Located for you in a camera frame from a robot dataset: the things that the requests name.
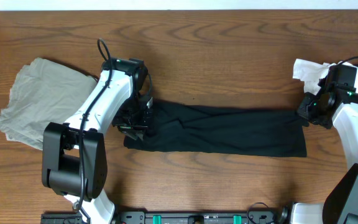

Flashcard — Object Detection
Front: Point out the black polo shirt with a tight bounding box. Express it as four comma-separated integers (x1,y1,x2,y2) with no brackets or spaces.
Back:
124,101,308,157

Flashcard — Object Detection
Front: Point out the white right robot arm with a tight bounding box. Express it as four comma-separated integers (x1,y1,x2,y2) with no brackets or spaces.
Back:
288,88,358,224

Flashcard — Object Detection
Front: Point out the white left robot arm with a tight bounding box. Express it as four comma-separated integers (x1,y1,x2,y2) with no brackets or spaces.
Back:
41,58,153,223

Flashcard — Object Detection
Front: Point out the white garment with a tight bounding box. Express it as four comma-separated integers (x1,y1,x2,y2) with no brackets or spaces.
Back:
293,58,358,95

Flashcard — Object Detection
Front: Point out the folded beige cloth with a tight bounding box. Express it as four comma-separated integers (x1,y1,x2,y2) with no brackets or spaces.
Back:
0,58,97,150

